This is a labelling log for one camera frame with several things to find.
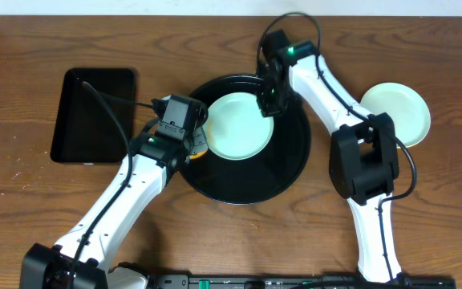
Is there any round black tray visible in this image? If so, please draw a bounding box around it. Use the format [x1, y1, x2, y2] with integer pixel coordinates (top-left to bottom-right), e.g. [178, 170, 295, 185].
[180, 75, 311, 205]

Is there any light green plate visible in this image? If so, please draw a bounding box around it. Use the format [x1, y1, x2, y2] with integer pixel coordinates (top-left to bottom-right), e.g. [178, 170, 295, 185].
[203, 92, 274, 161]
[360, 83, 431, 147]

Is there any black rectangular bin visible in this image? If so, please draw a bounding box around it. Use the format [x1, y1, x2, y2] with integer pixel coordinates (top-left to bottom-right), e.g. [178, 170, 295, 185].
[50, 67, 136, 164]

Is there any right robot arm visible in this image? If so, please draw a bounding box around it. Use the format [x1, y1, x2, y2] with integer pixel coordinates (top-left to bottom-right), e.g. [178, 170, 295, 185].
[257, 40, 401, 283]

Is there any green yellow sponge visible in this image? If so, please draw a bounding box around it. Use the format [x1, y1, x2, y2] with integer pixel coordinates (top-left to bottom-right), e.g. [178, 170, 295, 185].
[189, 126, 209, 160]

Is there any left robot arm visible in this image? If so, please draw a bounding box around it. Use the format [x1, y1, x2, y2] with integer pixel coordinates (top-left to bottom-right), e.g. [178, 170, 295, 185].
[19, 95, 208, 288]

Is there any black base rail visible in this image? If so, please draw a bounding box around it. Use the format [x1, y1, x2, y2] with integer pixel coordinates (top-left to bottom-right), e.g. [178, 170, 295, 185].
[108, 263, 457, 289]

